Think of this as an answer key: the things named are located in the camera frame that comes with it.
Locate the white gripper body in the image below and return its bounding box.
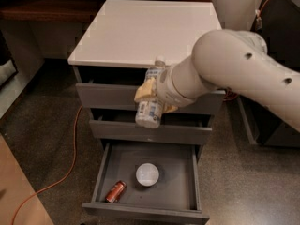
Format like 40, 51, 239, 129
156, 65, 196, 108

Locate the clear plastic bottle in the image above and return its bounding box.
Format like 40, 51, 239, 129
135, 56, 165, 128

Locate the grey bottom drawer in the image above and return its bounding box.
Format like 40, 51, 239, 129
82, 141, 209, 225

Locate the grey drawer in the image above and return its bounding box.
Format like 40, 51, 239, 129
82, 141, 209, 225
76, 82, 225, 115
89, 109, 212, 145

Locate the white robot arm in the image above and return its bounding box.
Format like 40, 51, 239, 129
134, 29, 300, 131

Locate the grey top drawer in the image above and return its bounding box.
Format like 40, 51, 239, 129
76, 82, 225, 115

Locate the grey middle drawer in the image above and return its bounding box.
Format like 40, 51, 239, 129
89, 109, 212, 145

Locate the grey drawer cabinet white top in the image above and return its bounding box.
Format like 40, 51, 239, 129
67, 0, 237, 225

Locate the dark wooden counter shelf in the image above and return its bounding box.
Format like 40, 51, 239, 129
0, 0, 212, 24

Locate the white round bowl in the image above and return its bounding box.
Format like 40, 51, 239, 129
136, 163, 159, 187

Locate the orange soda can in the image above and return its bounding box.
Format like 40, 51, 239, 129
105, 181, 127, 203

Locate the dark cabinet on right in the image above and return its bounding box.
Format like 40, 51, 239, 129
237, 0, 300, 147

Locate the dark framed object at left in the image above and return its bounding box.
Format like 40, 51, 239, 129
0, 31, 18, 88

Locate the orange extension cable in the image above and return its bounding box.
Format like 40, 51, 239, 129
10, 0, 300, 225

